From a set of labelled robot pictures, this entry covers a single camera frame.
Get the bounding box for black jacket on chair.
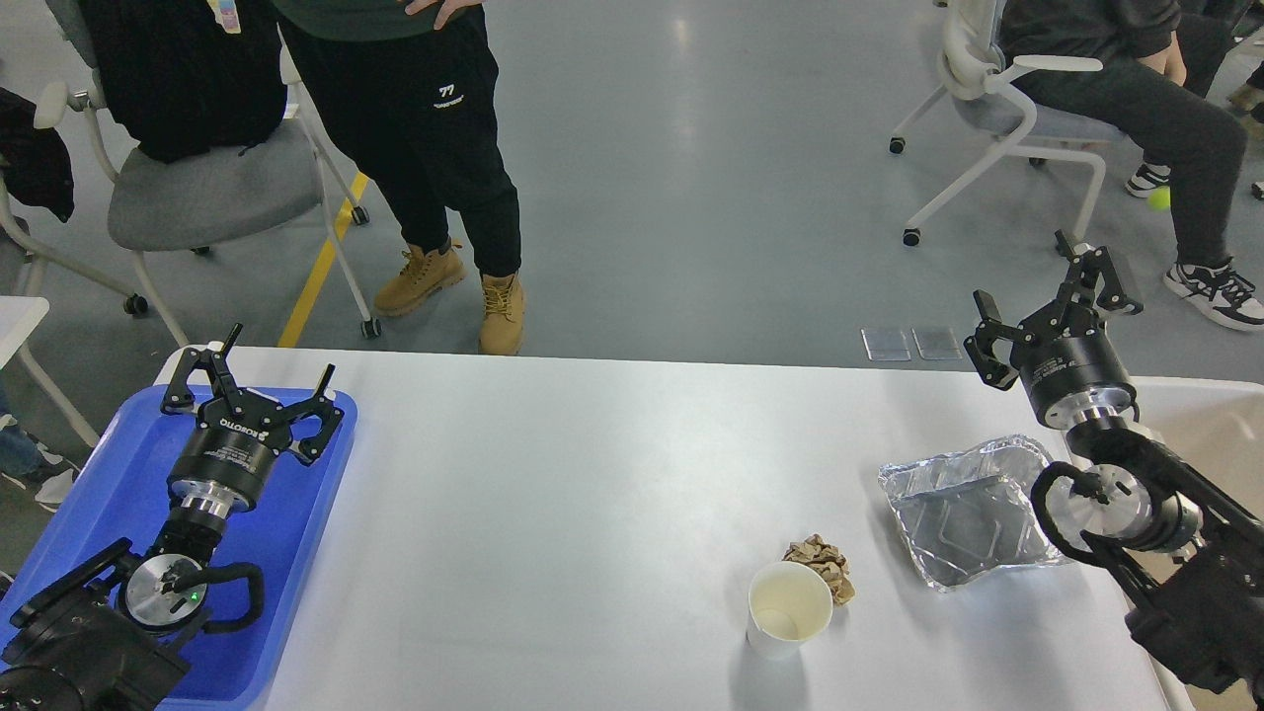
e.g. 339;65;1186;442
78;1;287;163

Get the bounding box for seated person dark clothes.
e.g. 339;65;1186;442
999;1;1261;330

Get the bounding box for black garment far left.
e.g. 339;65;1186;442
1;87;75;221

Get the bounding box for crumpled brown paper ball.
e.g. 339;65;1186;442
782;534;856;607

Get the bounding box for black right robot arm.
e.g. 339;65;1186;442
963;234;1263;702

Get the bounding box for white office chair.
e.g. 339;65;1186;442
889;1;1125;257

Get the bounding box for grey office chair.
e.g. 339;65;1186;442
35;1;382;347

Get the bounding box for white side table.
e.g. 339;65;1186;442
1;295;100;448

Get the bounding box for white paper cup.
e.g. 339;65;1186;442
746;560;833;659

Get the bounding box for aluminium foil tray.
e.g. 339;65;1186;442
877;434;1067;593

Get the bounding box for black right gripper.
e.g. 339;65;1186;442
964;230;1145;431

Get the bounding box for standing person black trousers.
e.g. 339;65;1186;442
273;1;525;356

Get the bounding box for beige plastic bin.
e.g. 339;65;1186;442
1124;377;1263;710

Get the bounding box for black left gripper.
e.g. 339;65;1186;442
161;323;346;516

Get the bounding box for right floor plate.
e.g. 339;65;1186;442
911;326;963;361

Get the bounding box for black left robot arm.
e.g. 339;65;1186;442
3;337;356;710

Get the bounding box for blue plastic tray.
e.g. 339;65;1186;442
0;385;358;708

